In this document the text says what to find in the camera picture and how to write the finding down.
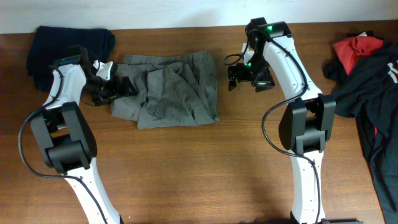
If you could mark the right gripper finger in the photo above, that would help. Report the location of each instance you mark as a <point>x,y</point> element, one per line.
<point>231,78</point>
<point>263,85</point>

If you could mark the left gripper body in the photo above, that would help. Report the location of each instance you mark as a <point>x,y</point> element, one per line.
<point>108,88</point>

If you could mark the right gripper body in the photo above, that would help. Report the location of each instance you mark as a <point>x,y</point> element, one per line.
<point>253,71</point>

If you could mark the grey shorts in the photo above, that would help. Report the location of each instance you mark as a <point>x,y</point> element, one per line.
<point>171,91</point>

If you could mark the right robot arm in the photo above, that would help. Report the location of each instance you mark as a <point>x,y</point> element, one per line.
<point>267,57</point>

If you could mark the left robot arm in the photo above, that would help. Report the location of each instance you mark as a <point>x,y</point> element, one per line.
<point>65,140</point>

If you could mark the folded navy blue garment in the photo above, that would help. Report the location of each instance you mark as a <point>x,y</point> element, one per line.
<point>51,43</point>

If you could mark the red garment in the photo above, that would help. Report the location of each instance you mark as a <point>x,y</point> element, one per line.
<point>351,49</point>

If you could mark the black printed t-shirt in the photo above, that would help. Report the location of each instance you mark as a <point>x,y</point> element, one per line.
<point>369,95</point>

